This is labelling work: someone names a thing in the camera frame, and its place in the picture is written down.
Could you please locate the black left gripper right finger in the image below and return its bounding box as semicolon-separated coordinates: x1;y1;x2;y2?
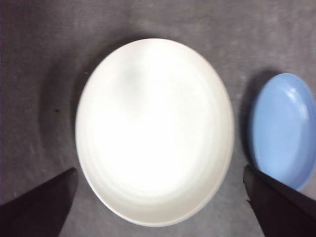
242;164;316;237

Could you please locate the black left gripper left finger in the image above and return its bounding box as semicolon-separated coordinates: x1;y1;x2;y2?
0;167;79;237

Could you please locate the blue plate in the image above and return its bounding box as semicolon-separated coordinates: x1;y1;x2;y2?
247;72;316;192

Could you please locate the white plate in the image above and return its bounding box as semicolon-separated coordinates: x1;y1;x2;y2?
75;38;235;227

